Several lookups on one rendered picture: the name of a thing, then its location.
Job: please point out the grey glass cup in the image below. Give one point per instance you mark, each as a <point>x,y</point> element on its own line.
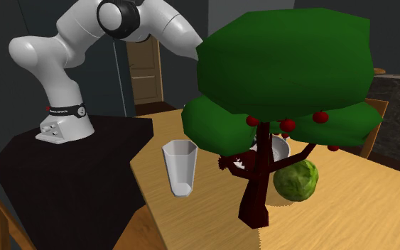
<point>179,166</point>

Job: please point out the brown bread loaf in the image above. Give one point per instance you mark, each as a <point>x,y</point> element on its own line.
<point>379,71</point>

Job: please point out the green apple tree figure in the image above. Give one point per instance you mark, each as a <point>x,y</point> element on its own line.
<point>282,62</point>

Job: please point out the green cabbage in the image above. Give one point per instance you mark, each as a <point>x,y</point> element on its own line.
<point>296,180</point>

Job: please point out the black robot stand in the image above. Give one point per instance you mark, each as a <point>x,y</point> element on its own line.
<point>64,180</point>

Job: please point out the dark marble counter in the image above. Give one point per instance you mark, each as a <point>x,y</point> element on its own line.
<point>399,117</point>

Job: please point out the wooden table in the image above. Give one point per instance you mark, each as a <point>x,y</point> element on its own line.
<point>341,207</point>

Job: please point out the white bowl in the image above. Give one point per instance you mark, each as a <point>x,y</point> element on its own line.
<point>280,149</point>

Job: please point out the wooden door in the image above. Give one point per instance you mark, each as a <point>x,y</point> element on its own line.
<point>146,69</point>

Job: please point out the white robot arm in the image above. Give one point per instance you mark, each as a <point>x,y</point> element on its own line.
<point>61,90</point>

